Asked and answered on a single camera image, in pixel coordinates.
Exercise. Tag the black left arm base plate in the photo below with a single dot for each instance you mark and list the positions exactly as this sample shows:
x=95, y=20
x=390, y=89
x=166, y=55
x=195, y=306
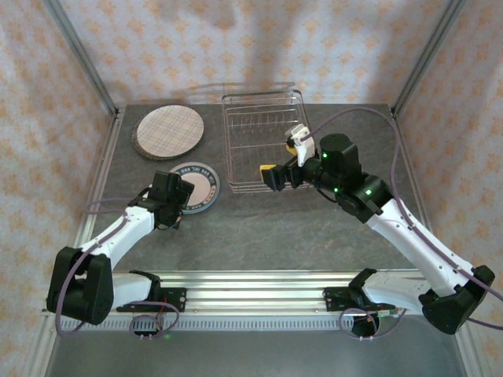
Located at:
x=177, y=298

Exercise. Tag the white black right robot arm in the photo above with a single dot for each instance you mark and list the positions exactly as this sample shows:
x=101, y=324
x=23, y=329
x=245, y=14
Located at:
x=416, y=243

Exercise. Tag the large speckled stoneware plate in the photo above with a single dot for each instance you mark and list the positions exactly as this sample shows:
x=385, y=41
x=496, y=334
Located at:
x=165, y=158

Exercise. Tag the beige plaid lined plate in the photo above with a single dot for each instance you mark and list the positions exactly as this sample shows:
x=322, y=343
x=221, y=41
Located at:
x=169, y=129

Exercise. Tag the aluminium mounting rails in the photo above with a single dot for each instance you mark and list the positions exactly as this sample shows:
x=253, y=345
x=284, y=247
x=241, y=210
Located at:
x=251, y=292

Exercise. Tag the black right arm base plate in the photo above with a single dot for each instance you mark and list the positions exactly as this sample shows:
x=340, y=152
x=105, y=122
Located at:
x=334, y=298

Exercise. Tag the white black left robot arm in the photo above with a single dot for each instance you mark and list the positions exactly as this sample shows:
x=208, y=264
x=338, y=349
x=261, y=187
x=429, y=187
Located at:
x=118, y=235

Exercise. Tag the aluminium frame post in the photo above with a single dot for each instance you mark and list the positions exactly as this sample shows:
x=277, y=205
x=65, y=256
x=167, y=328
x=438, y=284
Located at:
x=449, y=17
x=82, y=55

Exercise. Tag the plate with dark blue rim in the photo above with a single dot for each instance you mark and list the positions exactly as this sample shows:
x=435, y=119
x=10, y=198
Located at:
x=204, y=184

